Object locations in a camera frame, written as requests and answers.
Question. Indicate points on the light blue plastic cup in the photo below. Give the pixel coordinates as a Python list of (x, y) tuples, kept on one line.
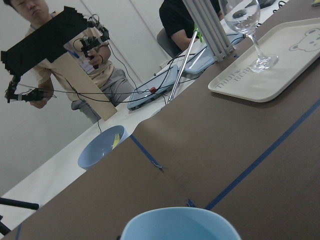
[(179, 223)]

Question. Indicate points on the blue bowl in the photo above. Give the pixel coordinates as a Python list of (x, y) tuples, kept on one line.
[(100, 146)]

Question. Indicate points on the blue teach pendant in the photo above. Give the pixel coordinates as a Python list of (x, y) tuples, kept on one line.
[(205, 58), (153, 88)]

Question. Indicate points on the yellow plastic fork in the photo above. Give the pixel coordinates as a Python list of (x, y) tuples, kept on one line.
[(116, 140)]

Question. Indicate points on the aluminium profile column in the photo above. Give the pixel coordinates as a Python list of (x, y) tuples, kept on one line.
[(206, 19)]

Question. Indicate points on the standing operator beige shirt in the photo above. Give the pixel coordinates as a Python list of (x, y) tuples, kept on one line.
[(109, 80)]

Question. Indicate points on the seated person black shirt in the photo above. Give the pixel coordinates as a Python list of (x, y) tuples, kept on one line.
[(177, 22)]

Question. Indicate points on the clear wine glass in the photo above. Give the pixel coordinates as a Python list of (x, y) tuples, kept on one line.
[(242, 16)]

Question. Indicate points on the wooden teleoperation board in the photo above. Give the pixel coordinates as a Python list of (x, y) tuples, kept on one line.
[(47, 43)]

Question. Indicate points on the black camera tripod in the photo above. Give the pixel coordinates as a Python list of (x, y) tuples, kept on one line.
[(17, 211)]

